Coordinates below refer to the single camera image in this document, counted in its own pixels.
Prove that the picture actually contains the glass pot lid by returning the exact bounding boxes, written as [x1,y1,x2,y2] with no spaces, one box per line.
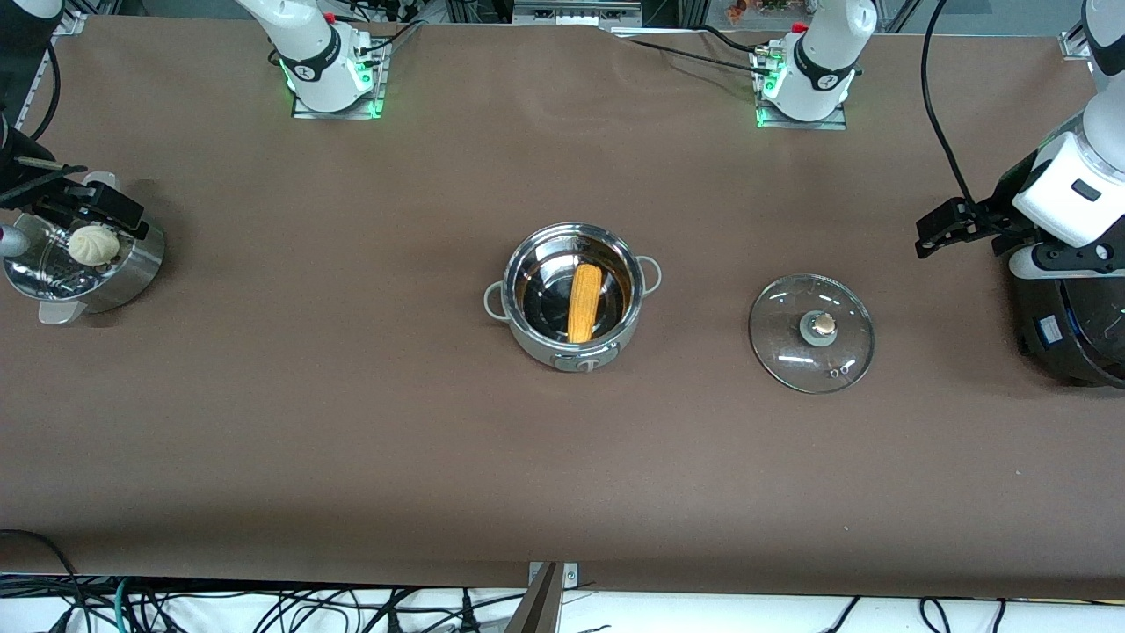
[749,273,876,395]

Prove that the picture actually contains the yellow corn cob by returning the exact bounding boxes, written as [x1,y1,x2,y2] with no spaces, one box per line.
[567,264,604,345]

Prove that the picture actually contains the pale green steel pot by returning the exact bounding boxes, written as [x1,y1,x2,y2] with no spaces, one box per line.
[483,222,663,374]

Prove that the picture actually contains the white steamed bun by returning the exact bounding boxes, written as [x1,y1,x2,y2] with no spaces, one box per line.
[69,225,120,266]

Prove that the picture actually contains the black round cooker, blue label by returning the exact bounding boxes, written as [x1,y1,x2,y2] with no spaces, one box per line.
[1011,273,1125,389]

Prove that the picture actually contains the steel pot with white handles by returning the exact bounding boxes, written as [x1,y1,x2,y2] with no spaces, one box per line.
[3,171,166,325]

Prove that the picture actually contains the black cable by table rail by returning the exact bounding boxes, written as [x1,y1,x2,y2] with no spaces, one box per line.
[30,42,62,143]

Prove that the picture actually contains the aluminium frame rail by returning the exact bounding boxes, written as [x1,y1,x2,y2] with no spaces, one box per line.
[16,11,86,135]

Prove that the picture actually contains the long black arm cable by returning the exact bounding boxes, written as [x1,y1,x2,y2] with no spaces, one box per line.
[920,0,978,208]

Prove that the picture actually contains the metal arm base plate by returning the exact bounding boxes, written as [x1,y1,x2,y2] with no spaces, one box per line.
[290,42,388,120]
[752,51,850,131]

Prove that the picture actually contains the black cable on table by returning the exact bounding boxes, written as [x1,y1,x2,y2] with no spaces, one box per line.
[613,25,776,78]

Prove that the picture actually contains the black cable at arm base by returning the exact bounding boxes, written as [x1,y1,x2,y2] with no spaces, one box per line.
[350,16,425,59]

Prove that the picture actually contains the black cable loop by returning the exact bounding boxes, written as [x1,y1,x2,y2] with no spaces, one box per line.
[0,528,93,633]

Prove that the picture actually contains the aluminium frame beam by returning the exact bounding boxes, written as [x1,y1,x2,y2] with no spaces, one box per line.
[510,0,644,27]

